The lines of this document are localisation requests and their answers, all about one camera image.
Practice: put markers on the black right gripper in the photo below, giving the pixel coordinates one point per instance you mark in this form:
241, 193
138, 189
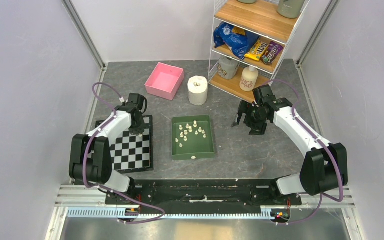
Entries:
257, 129

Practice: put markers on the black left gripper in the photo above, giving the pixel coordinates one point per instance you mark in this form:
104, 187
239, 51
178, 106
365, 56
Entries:
139, 130

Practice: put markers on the green plastic tray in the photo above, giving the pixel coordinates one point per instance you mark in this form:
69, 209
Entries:
188, 141

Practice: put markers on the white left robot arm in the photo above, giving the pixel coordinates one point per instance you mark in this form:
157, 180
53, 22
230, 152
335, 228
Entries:
90, 155

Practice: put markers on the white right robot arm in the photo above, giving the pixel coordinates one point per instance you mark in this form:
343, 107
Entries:
325, 167

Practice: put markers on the pink plastic box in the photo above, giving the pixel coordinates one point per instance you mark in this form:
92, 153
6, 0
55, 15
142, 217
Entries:
164, 81

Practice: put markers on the cream soap bottle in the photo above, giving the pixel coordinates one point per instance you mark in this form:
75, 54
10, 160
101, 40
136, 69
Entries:
248, 78

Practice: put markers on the grey jug on shelf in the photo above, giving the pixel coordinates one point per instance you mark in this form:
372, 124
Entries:
227, 67

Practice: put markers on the black white chessboard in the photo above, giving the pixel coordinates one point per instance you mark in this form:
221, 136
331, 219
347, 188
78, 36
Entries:
129, 153

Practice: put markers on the white toilet paper roll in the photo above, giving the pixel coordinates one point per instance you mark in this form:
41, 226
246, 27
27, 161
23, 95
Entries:
197, 90

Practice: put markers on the yellow candy bag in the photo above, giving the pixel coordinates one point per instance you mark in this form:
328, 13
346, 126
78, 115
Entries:
257, 50

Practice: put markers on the brown candy bag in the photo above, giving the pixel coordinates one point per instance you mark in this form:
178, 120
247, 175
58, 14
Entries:
271, 52

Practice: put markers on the blue plastic bag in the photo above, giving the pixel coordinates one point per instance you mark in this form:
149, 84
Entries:
238, 40

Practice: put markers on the grey green top bottle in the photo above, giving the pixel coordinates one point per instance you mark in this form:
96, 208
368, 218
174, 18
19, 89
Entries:
290, 9

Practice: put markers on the white wire wooden shelf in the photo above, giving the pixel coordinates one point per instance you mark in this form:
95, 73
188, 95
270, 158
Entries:
260, 17

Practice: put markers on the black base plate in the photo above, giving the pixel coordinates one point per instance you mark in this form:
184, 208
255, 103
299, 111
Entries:
211, 196

